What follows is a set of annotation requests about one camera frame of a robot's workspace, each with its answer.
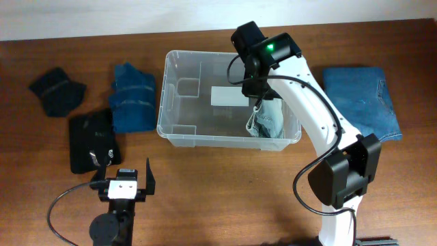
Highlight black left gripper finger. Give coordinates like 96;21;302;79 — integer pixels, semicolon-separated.
91;156;107;182
145;158;156;195

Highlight light grey jeans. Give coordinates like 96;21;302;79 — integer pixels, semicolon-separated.
246;98;284;139

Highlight blue jeans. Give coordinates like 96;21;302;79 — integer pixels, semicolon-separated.
322;67;402;142

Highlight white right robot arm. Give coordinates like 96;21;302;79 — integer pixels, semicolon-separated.
231;21;382;245

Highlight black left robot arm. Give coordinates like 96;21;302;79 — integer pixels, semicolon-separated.
89;160;156;246

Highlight white label in bin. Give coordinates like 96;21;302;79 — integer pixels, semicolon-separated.
210;86;249;107

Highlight large black folded garment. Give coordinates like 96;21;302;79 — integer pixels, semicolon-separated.
68;108;122;174

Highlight clear plastic storage bin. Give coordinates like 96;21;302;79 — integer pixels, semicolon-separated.
156;50;302;151

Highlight teal blue folded garment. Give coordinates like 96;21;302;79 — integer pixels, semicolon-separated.
109;62;156;133

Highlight small black folded garment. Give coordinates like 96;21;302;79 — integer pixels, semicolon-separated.
29;67;87;118

